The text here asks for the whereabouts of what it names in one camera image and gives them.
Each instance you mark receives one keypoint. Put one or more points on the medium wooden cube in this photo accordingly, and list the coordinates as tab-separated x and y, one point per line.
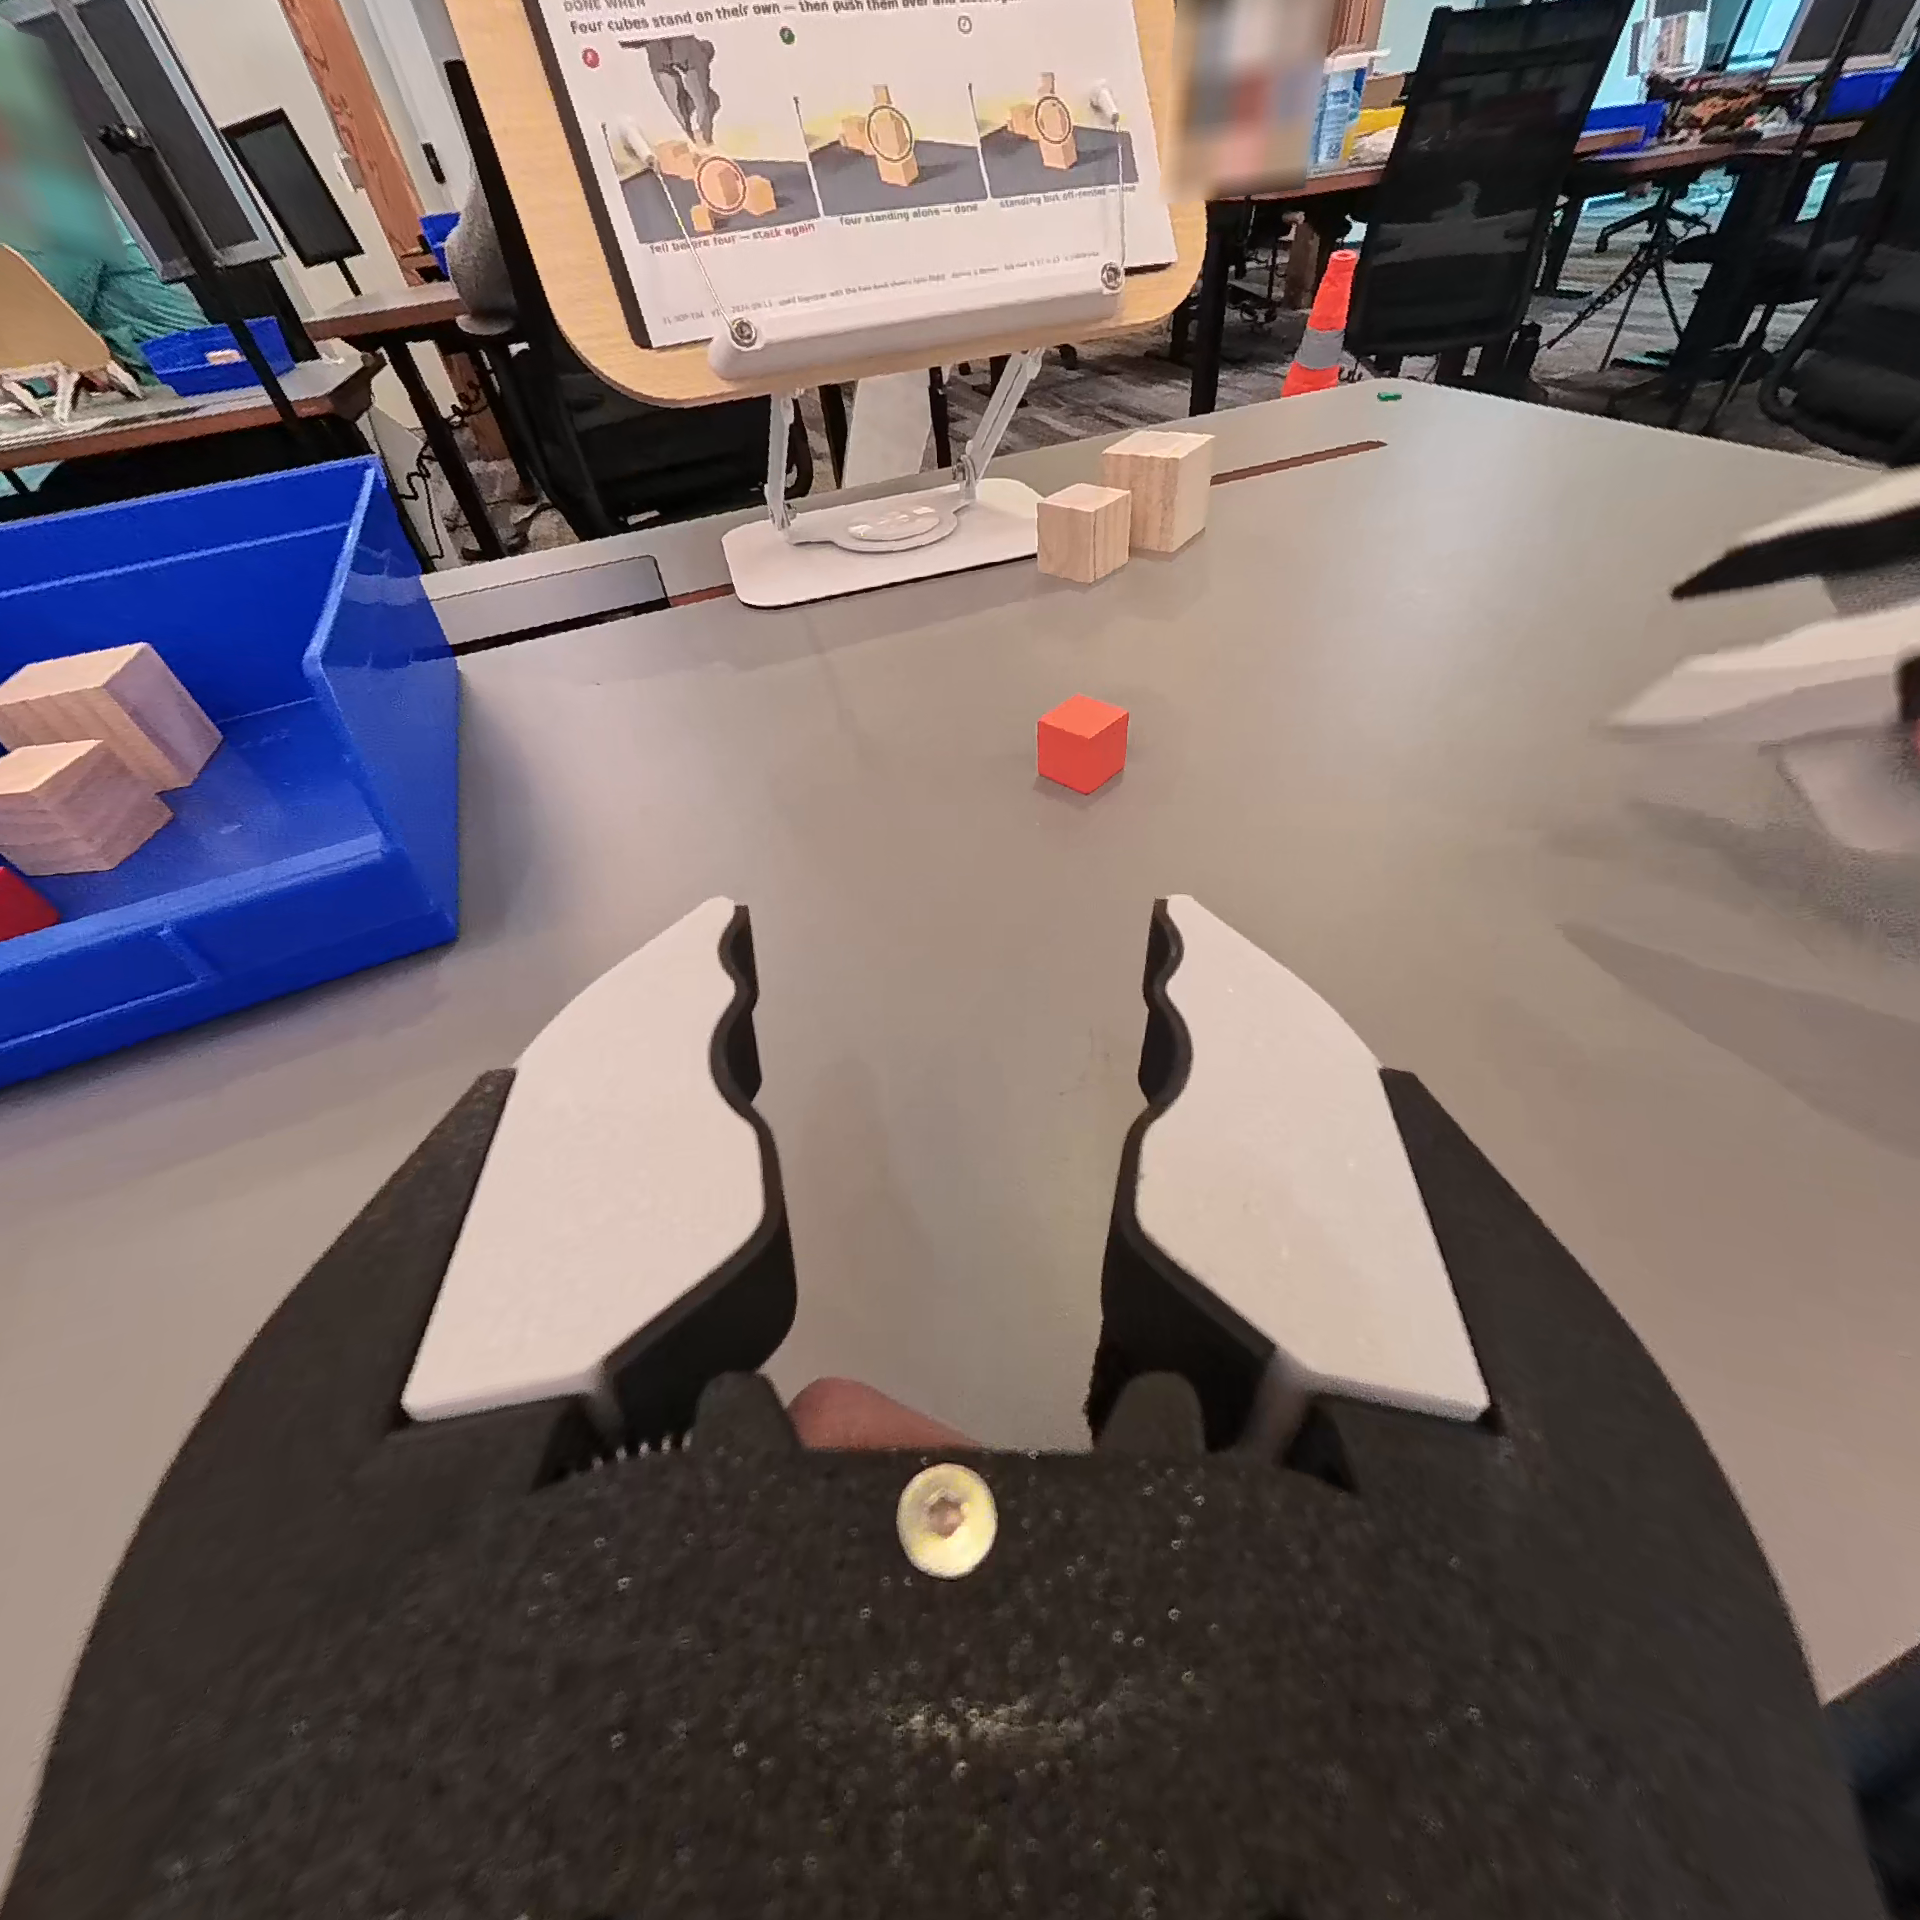
1086	535
77	812

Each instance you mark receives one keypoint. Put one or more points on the red wooden cube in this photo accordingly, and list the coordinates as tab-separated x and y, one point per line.
1085	748
25	900

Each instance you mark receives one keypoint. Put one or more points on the brown wooden desk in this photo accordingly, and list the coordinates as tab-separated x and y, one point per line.
212	414

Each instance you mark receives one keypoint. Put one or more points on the black office chair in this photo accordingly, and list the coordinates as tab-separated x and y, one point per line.
1854	286
1487	195
645	450

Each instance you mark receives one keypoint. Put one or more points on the blue plastic bin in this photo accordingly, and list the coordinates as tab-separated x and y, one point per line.
361	779

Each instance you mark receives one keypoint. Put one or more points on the wooden display board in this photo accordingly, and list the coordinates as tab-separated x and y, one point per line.
511	241

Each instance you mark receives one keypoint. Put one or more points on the large wooden cube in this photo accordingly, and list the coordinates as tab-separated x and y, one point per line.
105	715
1165	496

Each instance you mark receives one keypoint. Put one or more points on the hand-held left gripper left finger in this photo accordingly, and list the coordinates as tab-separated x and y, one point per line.
585	1201

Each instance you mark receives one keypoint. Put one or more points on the white instruction sheet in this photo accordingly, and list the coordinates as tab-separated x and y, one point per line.
872	151

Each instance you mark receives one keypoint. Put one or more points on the small blue bin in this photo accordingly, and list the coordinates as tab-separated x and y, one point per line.
212	361

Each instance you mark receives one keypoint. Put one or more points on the orange striped traffic cone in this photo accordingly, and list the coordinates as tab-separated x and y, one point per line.
1321	331

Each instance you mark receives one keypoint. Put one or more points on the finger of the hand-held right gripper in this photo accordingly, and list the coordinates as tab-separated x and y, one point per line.
1815	539
1787	674

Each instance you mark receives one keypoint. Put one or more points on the pale board on stand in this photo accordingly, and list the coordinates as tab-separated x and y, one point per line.
47	331

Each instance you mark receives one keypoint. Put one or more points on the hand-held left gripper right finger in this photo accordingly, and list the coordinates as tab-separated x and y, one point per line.
1316	1201

